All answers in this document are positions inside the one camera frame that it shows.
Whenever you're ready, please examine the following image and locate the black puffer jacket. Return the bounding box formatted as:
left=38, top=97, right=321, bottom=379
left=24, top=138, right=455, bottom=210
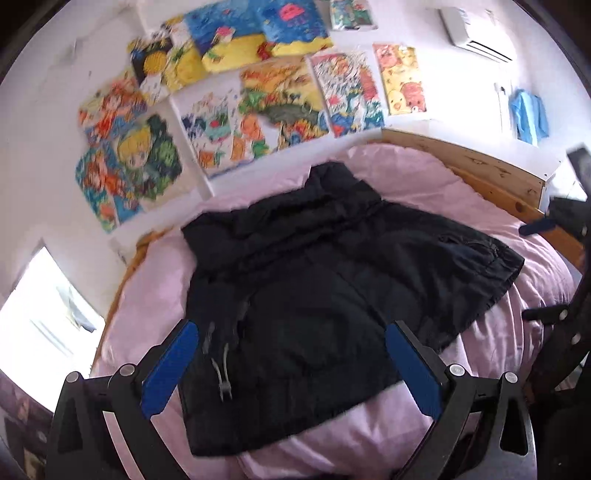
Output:
left=179, top=162, right=524, bottom=457

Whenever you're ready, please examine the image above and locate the bright window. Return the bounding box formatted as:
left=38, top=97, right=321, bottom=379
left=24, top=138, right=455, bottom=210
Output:
left=0, top=247, right=105, bottom=412

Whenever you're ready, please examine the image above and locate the pink duvet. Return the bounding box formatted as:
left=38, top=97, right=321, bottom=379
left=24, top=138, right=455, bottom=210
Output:
left=90, top=142, right=579, bottom=480

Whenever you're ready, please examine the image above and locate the white air conditioner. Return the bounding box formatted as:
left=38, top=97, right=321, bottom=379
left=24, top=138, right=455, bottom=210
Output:
left=439, top=7, right=515, bottom=63

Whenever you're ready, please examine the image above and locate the yellow pink pigs drawing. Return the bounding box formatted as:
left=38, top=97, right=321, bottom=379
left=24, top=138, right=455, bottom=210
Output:
left=373, top=43, right=427, bottom=115

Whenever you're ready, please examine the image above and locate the colourful 2024 poster drawing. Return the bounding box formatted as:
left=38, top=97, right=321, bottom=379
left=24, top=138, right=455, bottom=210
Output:
left=311, top=50, right=385, bottom=138

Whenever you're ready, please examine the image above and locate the orange-haired girl blue drawing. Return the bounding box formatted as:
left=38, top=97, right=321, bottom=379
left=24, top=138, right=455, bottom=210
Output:
left=75, top=142, right=143, bottom=233

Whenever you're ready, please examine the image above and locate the red-haired figure small drawing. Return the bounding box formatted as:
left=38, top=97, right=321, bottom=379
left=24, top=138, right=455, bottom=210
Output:
left=329, top=0, right=378, bottom=31

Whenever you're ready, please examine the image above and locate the dinosaur orange landscape drawing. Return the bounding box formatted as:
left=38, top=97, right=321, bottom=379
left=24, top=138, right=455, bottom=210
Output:
left=238, top=56, right=329, bottom=151

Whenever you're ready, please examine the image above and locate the blond boy drawing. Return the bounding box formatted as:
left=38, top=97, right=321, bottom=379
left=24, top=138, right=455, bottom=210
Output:
left=114, top=114, right=183, bottom=204

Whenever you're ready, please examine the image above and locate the pink jellyfish painting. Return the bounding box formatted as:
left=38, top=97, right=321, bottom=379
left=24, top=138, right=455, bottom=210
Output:
left=250, top=0, right=334, bottom=57

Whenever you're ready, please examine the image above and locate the turtles cup drawing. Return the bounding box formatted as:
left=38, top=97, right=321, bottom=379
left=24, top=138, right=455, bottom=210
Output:
left=173, top=86, right=271, bottom=179

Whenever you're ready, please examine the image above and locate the orange-haired girl drawing top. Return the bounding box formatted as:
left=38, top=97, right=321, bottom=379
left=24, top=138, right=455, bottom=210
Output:
left=78, top=69, right=147, bottom=147

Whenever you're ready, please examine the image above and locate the blue sea yellow sand painting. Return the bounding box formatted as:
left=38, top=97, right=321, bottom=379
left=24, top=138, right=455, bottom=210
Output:
left=183, top=0, right=273, bottom=73

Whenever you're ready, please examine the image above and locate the sunflower black yellow drawing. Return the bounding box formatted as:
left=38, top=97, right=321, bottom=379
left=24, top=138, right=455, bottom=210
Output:
left=127, top=16, right=207, bottom=106

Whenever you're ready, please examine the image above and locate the wooden bed frame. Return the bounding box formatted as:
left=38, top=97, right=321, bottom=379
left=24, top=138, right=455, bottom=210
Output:
left=103, top=127, right=588, bottom=333

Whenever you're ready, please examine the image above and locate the blue cloth on wall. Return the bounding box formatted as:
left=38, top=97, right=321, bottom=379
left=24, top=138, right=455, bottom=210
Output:
left=510, top=89, right=550, bottom=146

